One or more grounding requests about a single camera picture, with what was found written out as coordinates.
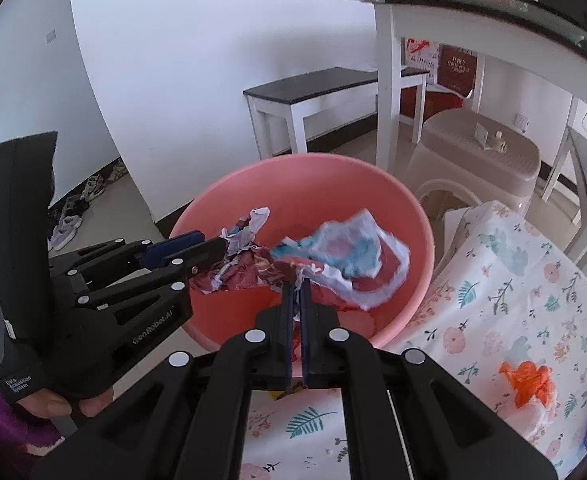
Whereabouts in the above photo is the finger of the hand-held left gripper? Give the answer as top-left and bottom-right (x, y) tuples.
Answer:
(74, 237), (230, 323)
(48, 230), (205, 286)

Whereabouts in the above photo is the pink plastic basin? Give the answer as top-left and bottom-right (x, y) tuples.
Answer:
(170, 154), (430, 353)

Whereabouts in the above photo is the beige plastic stool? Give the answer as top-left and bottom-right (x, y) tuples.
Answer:
(406, 108), (542, 212)

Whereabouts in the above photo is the row of shoes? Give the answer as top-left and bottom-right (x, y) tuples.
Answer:
(48, 157), (130, 252)

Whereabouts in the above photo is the dark red gift bag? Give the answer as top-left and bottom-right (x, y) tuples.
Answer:
(436, 45), (477, 102)

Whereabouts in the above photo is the person's left hand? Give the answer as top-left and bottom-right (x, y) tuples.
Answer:
(21, 386), (116, 419)

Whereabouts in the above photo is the white table with glass top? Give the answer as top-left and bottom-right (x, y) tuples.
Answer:
(305, 0), (587, 169)

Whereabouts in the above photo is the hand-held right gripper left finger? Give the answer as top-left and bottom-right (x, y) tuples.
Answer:
(31, 280), (299, 480)

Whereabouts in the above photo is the dark red wrapper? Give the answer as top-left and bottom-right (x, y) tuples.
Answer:
(191, 207), (294, 294)

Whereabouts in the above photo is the floral tablecloth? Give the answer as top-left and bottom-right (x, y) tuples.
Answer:
(238, 200), (587, 480)

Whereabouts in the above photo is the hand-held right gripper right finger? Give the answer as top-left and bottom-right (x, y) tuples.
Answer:
(299, 277), (559, 480)

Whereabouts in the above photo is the orange white plastic bag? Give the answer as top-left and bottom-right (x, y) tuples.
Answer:
(497, 360), (560, 444)

